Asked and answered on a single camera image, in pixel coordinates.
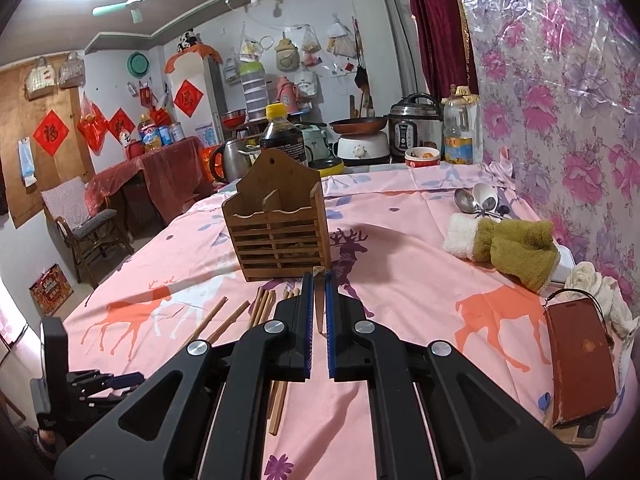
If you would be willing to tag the soy sauce bottle yellow cap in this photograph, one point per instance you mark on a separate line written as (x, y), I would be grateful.
(282, 140)

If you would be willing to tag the yellow oil bottle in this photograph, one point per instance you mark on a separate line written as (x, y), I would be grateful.
(145, 134)

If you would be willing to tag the wooden chopstick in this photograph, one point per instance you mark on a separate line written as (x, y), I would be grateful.
(230, 320)
(254, 310)
(205, 322)
(262, 307)
(270, 302)

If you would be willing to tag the beige hanging pouch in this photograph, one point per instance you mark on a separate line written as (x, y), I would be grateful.
(286, 54)

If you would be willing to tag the light green rice cooker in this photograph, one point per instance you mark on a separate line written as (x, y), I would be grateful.
(315, 142)

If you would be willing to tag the red paper diamond decoration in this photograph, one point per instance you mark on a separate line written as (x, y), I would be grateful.
(187, 98)
(50, 135)
(121, 126)

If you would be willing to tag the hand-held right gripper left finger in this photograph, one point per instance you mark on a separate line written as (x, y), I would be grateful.
(306, 325)

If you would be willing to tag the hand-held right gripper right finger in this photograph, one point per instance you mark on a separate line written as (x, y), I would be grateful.
(330, 325)

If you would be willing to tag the copper frying pan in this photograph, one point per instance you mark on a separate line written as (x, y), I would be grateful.
(357, 124)

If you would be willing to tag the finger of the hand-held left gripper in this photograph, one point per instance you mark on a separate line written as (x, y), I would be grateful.
(87, 376)
(125, 381)

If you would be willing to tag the white ceramic spoon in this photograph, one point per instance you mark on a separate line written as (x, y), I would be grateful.
(485, 195)

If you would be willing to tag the red gift box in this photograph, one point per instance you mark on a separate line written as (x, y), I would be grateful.
(206, 162)

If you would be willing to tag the hanging clear plastic bag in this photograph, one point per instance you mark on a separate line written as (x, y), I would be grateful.
(310, 46)
(250, 46)
(341, 40)

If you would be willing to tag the orange cloth cover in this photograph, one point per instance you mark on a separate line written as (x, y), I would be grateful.
(192, 54)

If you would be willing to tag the brown wall board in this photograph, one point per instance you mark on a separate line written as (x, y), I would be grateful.
(20, 110)

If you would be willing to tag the steel kettle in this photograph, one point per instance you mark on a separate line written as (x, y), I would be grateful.
(235, 162)

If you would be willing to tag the wooden slatted utensil holder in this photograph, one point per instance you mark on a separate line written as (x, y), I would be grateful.
(275, 230)

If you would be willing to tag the yellow and black pan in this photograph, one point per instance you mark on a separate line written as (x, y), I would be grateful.
(325, 165)

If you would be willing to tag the floral plastic wall sheet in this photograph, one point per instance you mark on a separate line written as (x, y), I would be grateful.
(560, 85)

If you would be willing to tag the red and white bowl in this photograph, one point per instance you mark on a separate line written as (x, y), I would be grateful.
(422, 156)

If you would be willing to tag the red cloth covered table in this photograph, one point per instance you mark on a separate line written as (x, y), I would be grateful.
(160, 170)

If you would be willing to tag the red plastic bag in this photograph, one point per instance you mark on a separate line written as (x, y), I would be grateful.
(91, 125)

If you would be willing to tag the dark red curtain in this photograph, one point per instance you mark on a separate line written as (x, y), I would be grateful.
(440, 30)

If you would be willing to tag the wooden chair with cushion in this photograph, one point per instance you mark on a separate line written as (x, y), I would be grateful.
(85, 220)

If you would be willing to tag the hanging handbag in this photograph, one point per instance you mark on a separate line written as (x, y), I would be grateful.
(39, 76)
(71, 70)

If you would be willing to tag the olive plush cloth white cuff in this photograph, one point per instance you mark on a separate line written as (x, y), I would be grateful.
(515, 250)

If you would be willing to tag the red printed carton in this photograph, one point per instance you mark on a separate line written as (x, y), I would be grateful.
(51, 290)

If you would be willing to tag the pink thermos jug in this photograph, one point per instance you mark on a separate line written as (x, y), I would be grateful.
(287, 94)

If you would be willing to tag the white plastic box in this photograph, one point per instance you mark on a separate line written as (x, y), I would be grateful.
(565, 266)

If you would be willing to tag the pink deer print tablecloth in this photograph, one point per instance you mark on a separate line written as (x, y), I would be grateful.
(415, 270)

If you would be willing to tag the mouse plush toy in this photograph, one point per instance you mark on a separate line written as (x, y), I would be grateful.
(187, 40)

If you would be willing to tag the white crumpled cloth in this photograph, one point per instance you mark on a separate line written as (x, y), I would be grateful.
(597, 282)

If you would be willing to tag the red basin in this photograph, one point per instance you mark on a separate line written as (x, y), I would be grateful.
(234, 119)

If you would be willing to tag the white plastic bag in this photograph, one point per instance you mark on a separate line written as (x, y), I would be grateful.
(306, 84)

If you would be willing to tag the white electric stove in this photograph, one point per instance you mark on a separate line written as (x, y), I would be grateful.
(362, 149)

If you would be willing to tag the white refrigerator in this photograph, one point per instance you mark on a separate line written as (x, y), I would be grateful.
(200, 105)

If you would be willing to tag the green tiered lunch container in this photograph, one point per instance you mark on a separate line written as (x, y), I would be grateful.
(253, 90)

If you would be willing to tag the electric pressure cooker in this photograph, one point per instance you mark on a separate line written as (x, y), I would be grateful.
(415, 127)

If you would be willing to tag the green plastic basin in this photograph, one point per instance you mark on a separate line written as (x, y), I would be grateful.
(138, 63)

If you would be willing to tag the clear cooking oil bottle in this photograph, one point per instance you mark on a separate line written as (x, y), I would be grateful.
(460, 130)

